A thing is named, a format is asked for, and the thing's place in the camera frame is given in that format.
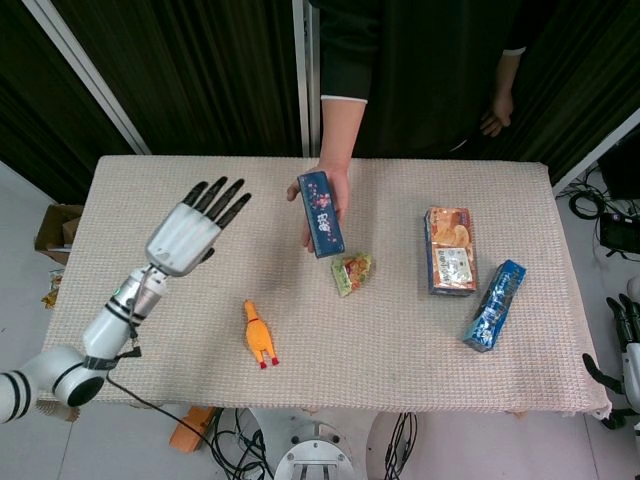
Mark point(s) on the person's left hand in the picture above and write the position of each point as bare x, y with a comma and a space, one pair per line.
500, 112

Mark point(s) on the person's right hand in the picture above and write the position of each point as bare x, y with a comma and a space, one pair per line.
339, 192

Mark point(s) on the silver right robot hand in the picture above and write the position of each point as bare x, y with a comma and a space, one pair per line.
631, 365

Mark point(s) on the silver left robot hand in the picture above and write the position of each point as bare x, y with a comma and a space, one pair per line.
182, 240

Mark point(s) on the navy floral box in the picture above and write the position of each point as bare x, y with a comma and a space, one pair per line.
320, 215

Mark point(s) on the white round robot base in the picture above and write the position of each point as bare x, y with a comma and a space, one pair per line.
312, 455

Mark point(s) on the person's left forearm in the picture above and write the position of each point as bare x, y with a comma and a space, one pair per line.
511, 72

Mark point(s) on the person's right forearm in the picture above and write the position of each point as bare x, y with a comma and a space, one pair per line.
342, 130

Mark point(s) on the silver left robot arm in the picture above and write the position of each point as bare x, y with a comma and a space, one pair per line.
107, 325

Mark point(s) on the orange wooden block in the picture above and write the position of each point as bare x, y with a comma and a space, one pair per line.
190, 430

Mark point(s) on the green snack bag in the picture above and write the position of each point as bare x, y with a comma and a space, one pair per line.
352, 272

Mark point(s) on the person's black clothed torso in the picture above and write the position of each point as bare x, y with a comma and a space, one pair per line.
425, 75

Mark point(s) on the yellow rubber chicken toy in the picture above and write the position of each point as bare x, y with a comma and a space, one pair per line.
259, 335

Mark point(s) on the brown cardboard box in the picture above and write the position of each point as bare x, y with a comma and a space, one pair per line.
57, 235

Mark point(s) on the orange and blue cracker box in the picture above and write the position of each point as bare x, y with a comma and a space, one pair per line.
451, 252

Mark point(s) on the black electronic device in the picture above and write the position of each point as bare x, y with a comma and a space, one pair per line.
617, 232

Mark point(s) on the yellow snack wrapper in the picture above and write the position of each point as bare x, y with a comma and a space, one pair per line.
52, 292

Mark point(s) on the light blue snack box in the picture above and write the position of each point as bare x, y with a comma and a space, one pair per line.
495, 305

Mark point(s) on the beige woven tablecloth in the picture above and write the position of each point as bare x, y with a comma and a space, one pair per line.
325, 350

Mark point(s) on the dark curtain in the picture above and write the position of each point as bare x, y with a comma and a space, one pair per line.
200, 75

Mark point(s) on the slanted white frame pole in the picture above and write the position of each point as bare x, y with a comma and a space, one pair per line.
85, 75
595, 152

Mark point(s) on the upright white frame pole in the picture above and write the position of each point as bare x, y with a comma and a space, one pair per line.
302, 75

